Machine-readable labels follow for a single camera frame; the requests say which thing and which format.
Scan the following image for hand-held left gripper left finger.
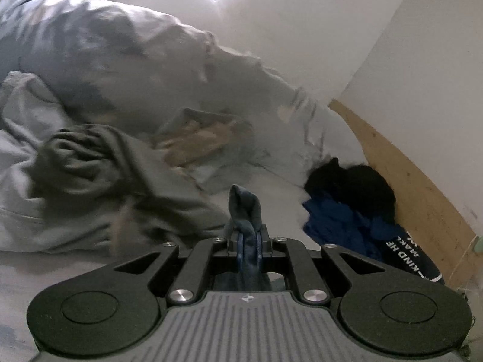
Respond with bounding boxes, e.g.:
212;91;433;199
109;233;244;305

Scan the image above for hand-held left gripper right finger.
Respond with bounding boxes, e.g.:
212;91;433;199
256;226;387;305

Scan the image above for teal shirt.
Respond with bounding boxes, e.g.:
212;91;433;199
222;184;273;292

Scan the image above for royal blue garment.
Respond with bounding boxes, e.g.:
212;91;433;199
301;192;410;262

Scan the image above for tan cloth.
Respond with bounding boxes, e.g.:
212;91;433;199
155;119;242;168

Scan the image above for beige garment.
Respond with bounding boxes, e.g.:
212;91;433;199
109;200;133;251

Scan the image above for dark cloth with white print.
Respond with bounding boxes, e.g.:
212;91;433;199
379;226;446;284

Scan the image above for wooden headboard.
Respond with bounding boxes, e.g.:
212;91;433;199
328;99;483;295

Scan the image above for olive green garment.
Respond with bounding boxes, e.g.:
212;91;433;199
33;124;231;236

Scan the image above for light blue duvet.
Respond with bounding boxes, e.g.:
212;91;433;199
0;0;363;182

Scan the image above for light blue-grey pants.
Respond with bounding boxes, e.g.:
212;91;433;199
0;71;231;254

